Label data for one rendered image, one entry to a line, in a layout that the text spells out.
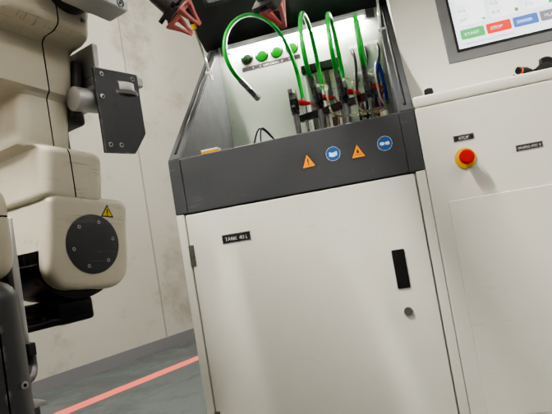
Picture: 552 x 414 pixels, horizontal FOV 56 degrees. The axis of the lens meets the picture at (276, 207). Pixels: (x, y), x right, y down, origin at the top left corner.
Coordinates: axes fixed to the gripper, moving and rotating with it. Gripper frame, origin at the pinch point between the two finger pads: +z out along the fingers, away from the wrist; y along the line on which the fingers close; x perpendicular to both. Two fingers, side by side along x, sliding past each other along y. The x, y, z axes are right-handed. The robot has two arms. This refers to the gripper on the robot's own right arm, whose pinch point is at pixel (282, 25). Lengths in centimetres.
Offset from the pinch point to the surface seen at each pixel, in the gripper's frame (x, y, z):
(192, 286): 38, -54, 38
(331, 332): 2, -60, 58
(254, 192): 16.4, -32.8, 27.4
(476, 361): -31, -61, 73
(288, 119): 29, 25, 45
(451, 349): -26, -60, 70
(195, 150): 39.4, -15.5, 20.1
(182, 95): 214, 210, 112
